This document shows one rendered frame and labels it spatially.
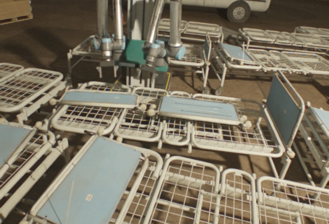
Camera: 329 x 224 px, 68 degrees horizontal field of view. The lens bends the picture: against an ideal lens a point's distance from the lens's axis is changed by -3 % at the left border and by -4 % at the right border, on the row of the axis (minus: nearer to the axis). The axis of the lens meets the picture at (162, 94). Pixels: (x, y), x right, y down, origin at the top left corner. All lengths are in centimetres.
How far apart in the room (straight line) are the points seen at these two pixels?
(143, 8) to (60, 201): 209
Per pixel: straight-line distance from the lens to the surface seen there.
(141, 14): 292
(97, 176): 165
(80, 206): 152
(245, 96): 408
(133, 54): 297
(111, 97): 251
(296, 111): 216
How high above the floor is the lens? 175
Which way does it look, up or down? 28 degrees down
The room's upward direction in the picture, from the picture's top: 5 degrees clockwise
